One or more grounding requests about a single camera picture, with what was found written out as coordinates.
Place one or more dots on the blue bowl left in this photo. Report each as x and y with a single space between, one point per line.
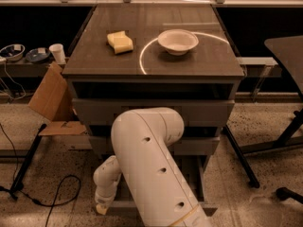
12 52

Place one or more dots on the grey drawer cabinet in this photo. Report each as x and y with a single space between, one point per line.
210 71

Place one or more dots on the black stand leg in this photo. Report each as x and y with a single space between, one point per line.
18 182
253 181

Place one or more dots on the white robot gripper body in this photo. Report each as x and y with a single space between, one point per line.
102 200

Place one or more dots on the blue bowl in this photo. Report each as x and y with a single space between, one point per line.
12 52
38 55

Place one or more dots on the dark side table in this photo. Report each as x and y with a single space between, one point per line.
288 52

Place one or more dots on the white paper cup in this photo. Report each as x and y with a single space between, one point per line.
58 53

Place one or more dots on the yellow sponge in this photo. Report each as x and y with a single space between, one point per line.
120 42

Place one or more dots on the black chair caster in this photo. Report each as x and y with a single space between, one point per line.
283 193

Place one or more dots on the grey drawer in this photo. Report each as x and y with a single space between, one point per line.
208 113
199 145
202 205

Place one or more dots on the blue bowl right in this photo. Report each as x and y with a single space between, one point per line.
38 55

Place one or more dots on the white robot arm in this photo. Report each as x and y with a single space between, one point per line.
161 193

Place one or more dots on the brown cardboard box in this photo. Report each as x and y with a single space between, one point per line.
53 101

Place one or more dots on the white bowl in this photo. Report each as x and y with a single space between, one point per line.
178 42

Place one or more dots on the black right stand leg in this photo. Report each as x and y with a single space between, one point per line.
253 181

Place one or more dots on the black left stand leg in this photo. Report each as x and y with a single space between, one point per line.
18 182

